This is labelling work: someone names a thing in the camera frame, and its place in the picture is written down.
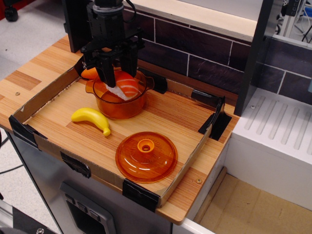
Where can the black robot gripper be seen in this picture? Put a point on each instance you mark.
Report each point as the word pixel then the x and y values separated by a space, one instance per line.
pixel 110 40

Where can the salmon nigiri sushi toy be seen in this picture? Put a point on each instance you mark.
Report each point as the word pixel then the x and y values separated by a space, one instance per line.
pixel 126 86

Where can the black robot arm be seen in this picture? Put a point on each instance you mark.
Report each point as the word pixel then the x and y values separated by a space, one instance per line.
pixel 110 40

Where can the orange transparent plastic pot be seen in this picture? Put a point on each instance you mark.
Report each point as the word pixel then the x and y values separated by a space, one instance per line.
pixel 114 107

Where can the orange transparent pot lid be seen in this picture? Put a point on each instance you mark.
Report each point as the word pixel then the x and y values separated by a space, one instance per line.
pixel 146 157

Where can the cardboard fence with black tape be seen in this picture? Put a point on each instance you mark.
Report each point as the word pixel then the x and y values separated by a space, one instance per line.
pixel 44 120

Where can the orange plastic carrot toy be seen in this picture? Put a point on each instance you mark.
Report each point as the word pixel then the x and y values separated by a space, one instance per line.
pixel 89 74

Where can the yellow plastic banana toy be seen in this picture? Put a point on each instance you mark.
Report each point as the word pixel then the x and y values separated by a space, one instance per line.
pixel 93 116

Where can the black caster wheel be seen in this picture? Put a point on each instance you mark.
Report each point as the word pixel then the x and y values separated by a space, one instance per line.
pixel 11 14

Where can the grey oven front panel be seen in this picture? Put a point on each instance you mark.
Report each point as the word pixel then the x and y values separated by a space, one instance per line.
pixel 88 217

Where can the white sink drainboard unit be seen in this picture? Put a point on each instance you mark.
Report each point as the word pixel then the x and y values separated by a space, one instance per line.
pixel 271 147

